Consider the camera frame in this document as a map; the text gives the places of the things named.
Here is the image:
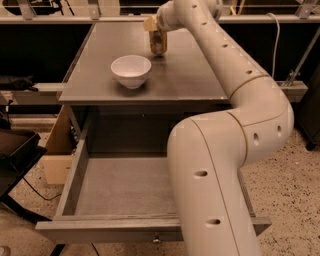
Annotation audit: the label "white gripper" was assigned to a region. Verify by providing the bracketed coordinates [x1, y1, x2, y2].
[143, 1, 182, 32]

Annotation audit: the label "black tray on stand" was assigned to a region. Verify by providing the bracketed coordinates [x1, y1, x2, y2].
[0, 129, 46, 196]

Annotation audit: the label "white ceramic bowl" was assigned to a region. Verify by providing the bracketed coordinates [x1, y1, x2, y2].
[111, 55, 152, 89]

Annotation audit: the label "white hanging cable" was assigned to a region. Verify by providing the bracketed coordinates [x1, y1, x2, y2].
[265, 12, 281, 80]

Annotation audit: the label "open grey top drawer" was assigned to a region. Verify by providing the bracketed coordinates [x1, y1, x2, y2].
[35, 113, 272, 245]

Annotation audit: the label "grey wooden cabinet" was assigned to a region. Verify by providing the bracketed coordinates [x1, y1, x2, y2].
[60, 22, 228, 158]

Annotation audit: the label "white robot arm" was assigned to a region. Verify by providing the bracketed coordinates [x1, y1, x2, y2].
[144, 0, 294, 256]

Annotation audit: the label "cardboard box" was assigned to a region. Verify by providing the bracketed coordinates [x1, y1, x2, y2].
[41, 107, 73, 185]

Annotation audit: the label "black floor cable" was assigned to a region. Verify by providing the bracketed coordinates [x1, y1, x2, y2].
[21, 176, 64, 202]

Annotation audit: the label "grey metal rail frame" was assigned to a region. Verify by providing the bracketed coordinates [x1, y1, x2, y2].
[0, 0, 320, 104]

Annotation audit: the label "round metal drawer knob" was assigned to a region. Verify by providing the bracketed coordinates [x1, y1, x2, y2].
[152, 233, 162, 244]

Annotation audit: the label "orange soda can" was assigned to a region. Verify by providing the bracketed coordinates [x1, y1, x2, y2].
[149, 30, 167, 55]

